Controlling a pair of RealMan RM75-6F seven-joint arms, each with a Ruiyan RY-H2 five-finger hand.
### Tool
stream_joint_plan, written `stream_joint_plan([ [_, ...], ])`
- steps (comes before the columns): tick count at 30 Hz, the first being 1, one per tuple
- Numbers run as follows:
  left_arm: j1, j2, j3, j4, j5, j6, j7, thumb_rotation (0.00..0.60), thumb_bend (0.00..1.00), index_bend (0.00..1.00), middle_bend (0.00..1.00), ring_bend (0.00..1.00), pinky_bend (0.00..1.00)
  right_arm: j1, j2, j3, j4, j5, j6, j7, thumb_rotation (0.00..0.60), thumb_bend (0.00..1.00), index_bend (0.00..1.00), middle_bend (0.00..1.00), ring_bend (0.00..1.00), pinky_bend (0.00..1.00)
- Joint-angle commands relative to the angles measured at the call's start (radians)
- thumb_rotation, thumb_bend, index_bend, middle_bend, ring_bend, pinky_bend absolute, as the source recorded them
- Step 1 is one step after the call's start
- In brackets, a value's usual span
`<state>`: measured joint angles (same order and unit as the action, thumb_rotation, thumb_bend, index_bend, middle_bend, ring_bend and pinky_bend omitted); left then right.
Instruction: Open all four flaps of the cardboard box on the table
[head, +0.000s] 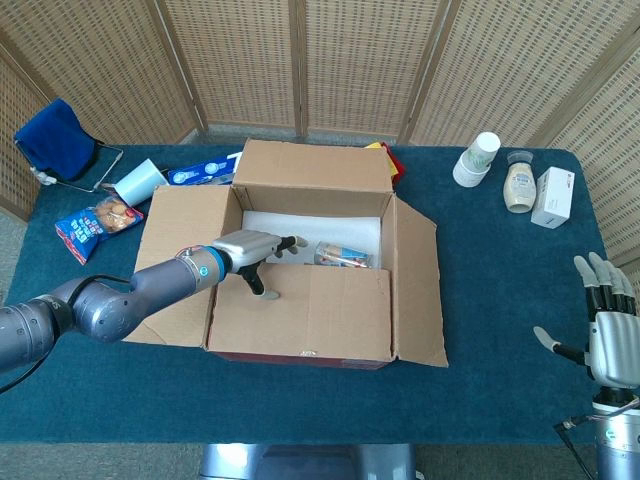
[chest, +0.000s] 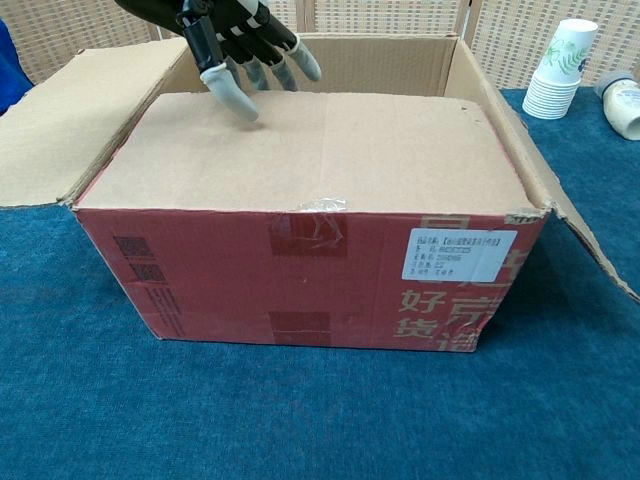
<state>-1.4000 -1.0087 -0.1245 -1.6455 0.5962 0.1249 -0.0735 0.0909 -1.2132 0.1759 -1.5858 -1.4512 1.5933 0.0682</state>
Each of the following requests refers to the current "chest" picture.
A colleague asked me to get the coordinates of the wooden woven folding screen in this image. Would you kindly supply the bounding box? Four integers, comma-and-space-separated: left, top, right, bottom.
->
0, 0, 640, 99

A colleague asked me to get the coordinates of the blue table cloth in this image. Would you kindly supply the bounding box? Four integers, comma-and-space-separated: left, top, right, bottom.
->
0, 87, 640, 480

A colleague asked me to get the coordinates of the stack of paper cups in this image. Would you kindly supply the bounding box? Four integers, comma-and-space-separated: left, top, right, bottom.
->
521, 18, 599, 120

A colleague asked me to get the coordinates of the red cardboard box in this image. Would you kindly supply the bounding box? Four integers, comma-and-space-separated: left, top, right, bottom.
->
0, 32, 640, 354

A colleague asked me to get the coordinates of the mayonnaise squeeze bottle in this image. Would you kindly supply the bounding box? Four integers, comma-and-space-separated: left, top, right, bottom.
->
593, 69, 640, 141

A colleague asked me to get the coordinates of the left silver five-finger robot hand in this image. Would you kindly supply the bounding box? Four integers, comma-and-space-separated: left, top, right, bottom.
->
113, 0, 322, 123

